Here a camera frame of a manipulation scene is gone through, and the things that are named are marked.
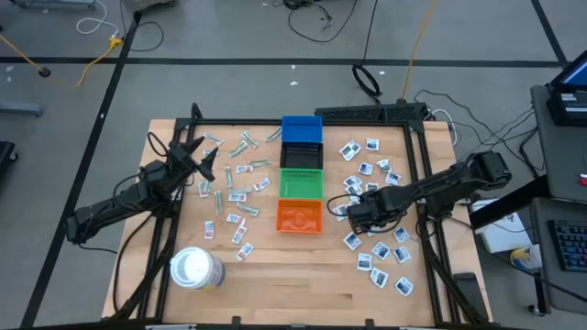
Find black plastic basket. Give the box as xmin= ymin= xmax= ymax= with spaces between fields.
xmin=279 ymin=141 xmax=325 ymax=171

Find black hanging cable with coil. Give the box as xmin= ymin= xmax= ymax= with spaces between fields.
xmin=350 ymin=0 xmax=383 ymax=100

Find grey cart top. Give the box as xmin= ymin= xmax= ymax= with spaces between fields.
xmin=530 ymin=84 xmax=587 ymax=204

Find white floor cable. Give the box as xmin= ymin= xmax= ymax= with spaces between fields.
xmin=75 ymin=0 xmax=121 ymax=39

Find black floor cables tangle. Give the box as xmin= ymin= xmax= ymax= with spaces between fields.
xmin=414 ymin=89 xmax=540 ymax=178

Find green plastic basket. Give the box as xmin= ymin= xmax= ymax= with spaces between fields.
xmin=278 ymin=168 xmax=325 ymax=201

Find white and yellow container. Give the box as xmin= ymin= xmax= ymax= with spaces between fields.
xmin=509 ymin=244 xmax=545 ymax=271

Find black computer keyboard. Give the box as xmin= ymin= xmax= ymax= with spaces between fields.
xmin=547 ymin=218 xmax=587 ymax=272

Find yellow floor extension cable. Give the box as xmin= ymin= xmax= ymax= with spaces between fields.
xmin=0 ymin=34 xmax=125 ymax=88

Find black perforated metal rail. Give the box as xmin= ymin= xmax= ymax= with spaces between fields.
xmin=314 ymin=102 xmax=430 ymax=125

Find black flat pad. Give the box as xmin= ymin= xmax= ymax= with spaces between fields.
xmin=452 ymin=271 xmax=491 ymax=325

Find black labelled device box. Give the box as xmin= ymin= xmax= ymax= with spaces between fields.
xmin=545 ymin=90 xmax=587 ymax=127

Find black monitor with blue screen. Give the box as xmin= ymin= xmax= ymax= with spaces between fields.
xmin=549 ymin=58 xmax=587 ymax=93

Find yellow hanging cable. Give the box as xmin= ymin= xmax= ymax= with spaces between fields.
xmin=401 ymin=0 xmax=437 ymax=101

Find grey metal furniture base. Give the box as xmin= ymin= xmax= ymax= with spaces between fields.
xmin=8 ymin=0 xmax=98 ymax=11

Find black floor cable bundle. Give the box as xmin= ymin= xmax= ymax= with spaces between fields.
xmin=282 ymin=0 xmax=360 ymax=44

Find black desk beam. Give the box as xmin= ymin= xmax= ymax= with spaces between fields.
xmin=469 ymin=175 xmax=551 ymax=230

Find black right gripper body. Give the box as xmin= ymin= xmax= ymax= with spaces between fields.
xmin=346 ymin=190 xmax=400 ymax=234

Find black looped floor cable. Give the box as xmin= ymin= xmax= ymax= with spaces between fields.
xmin=119 ymin=11 xmax=165 ymax=53

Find blue plastic basket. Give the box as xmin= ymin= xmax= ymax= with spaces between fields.
xmin=281 ymin=115 xmax=324 ymax=144

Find grey desk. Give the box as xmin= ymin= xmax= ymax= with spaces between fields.
xmin=529 ymin=196 xmax=587 ymax=316

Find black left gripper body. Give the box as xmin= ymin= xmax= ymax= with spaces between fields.
xmin=164 ymin=144 xmax=203 ymax=187

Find black wheeled base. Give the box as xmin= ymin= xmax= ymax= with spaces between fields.
xmin=0 ymin=140 xmax=19 ymax=178

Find white cable by table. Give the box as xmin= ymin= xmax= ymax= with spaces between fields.
xmin=430 ymin=108 xmax=460 ymax=146

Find orange plastic basket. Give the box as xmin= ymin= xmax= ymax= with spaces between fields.
xmin=275 ymin=198 xmax=324 ymax=235

